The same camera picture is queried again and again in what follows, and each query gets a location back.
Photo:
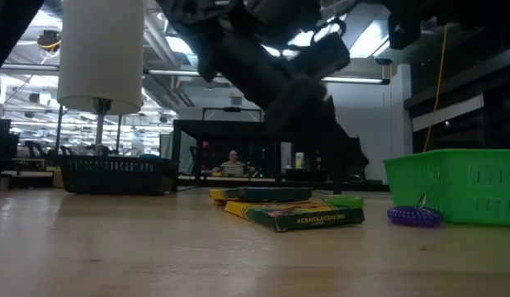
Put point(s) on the round wooden lamp base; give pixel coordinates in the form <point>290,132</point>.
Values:
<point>58,180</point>

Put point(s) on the dark monitor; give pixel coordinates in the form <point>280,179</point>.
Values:
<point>0,138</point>

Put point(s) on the metal lamp pole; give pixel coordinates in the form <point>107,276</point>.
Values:
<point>100,132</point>

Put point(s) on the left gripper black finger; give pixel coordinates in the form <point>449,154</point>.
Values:
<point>341,144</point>
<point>296,105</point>

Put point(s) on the black ceiling device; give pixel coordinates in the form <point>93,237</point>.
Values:
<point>48,40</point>

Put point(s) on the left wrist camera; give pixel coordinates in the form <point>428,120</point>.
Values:
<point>325,55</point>

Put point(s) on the thin black camera frame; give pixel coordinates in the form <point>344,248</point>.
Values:
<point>232,109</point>

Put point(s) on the person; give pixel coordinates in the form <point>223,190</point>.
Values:
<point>233,167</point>

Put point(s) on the green plastic basket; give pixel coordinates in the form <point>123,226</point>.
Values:
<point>465,185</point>

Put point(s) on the white bottle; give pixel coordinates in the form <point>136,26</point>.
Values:
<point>299,161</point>

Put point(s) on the black plastic basket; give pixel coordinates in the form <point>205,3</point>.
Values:
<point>114,177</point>

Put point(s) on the white cylindrical lamp shade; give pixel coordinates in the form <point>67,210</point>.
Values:
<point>98,53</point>

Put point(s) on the black mesh desk shelf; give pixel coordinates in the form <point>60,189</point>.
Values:
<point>222,128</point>

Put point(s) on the long ceiling light bar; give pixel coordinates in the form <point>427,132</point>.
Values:
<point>362,79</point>

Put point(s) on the black aluminium table frame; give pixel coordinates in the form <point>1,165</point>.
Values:
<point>374,186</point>

